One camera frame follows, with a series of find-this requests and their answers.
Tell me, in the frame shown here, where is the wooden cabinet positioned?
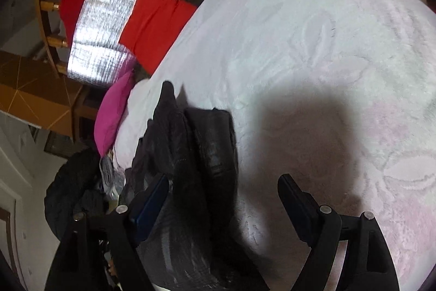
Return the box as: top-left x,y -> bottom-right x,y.
0,50 -> 99,138

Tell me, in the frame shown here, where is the grey striped cloth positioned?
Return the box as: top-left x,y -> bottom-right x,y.
99,156 -> 125,201

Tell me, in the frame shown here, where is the white fluffy blanket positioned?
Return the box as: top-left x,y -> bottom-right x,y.
112,0 -> 436,291

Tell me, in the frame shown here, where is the dark quilted garment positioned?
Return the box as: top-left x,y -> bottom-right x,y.
44,148 -> 108,242

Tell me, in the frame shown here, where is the black jacket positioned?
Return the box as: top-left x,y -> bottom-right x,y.
124,80 -> 270,291

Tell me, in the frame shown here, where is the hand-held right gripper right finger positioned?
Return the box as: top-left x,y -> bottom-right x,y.
277,174 -> 401,291

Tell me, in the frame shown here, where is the silver foil mat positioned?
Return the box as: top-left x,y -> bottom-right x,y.
66,0 -> 223,87

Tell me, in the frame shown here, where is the pink cloth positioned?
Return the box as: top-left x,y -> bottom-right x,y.
94,71 -> 135,157

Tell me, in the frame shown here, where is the red folded cloth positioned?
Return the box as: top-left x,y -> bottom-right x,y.
118,0 -> 199,75

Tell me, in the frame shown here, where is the wooden spindle rail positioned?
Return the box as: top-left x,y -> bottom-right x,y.
37,0 -> 89,80

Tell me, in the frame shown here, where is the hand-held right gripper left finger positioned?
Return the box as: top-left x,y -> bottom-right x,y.
44,173 -> 171,291

